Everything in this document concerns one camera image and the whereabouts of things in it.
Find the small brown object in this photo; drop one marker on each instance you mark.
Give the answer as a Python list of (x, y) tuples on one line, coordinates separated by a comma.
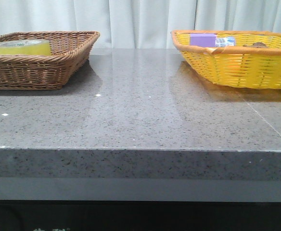
[(256, 45)]

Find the white curtain backdrop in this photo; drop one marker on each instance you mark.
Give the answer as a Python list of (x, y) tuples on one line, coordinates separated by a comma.
[(140, 24)]

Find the yellow packing tape roll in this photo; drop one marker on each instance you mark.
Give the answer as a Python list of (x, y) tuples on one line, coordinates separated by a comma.
[(25, 47)]

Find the purple rectangular block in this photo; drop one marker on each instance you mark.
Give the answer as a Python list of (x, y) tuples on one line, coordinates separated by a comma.
[(203, 39)]

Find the brown wicker basket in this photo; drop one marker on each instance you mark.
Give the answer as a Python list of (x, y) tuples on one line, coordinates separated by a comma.
[(69, 51)]

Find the clear plastic wrapped item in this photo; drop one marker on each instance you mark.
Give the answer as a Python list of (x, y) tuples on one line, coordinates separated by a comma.
[(225, 41)]

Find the yellow woven basket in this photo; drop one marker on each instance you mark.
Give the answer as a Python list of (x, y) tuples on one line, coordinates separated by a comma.
[(235, 66)]

